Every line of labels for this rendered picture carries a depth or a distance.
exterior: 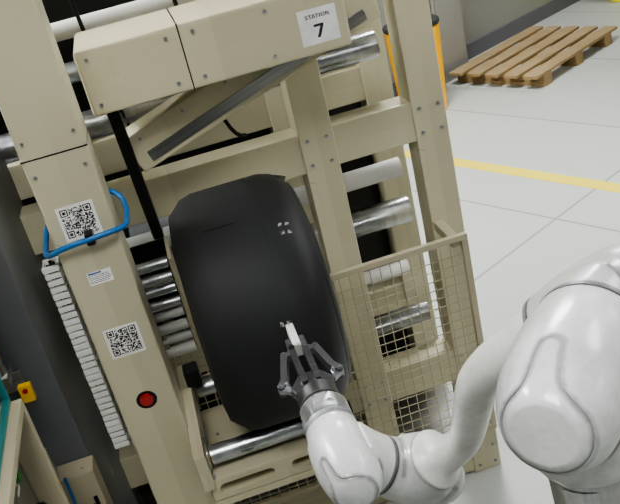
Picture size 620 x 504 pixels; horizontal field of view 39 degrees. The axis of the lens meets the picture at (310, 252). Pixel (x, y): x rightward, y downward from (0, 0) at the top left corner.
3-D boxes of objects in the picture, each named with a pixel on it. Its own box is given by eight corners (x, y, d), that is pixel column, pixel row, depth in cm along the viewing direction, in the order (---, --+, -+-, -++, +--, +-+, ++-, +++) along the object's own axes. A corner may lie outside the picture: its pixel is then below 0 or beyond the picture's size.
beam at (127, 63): (94, 119, 191) (71, 53, 185) (93, 92, 214) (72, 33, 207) (354, 45, 198) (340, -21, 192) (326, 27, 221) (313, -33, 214)
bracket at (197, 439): (204, 493, 193) (192, 459, 188) (186, 396, 228) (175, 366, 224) (219, 488, 193) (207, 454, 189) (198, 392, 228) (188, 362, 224)
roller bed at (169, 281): (132, 375, 234) (96, 280, 221) (129, 348, 247) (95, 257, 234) (202, 352, 236) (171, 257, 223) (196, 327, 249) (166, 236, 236)
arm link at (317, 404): (301, 419, 145) (292, 396, 150) (311, 456, 150) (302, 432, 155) (352, 402, 146) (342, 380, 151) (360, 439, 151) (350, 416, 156)
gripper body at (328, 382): (341, 385, 151) (327, 353, 159) (295, 400, 150) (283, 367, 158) (348, 415, 155) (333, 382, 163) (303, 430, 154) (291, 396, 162)
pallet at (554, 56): (534, 37, 754) (533, 24, 749) (623, 39, 693) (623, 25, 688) (445, 85, 688) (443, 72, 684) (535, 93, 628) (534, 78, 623)
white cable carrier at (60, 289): (115, 449, 197) (40, 269, 176) (114, 437, 202) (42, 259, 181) (134, 443, 198) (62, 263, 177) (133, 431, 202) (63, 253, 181)
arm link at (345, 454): (290, 446, 147) (353, 462, 153) (314, 516, 135) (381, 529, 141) (321, 399, 144) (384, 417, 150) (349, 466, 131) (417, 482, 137)
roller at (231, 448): (210, 470, 195) (204, 455, 193) (207, 458, 199) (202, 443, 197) (355, 421, 199) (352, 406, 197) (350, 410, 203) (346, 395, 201)
